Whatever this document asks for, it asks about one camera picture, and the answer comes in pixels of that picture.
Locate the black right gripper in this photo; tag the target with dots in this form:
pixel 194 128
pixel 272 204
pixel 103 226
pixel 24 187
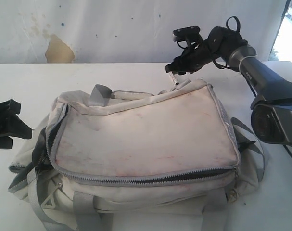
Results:
pixel 190 62

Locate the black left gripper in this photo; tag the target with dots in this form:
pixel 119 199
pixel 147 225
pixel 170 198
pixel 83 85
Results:
pixel 11 125

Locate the white marker black cap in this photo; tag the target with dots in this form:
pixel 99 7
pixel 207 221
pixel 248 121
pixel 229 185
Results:
pixel 173 78

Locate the white fabric bag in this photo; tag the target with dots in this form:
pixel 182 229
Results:
pixel 110 151

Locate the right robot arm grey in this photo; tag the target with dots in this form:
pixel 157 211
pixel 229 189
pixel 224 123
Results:
pixel 271 117

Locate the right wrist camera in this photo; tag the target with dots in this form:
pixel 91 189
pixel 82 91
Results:
pixel 190 34

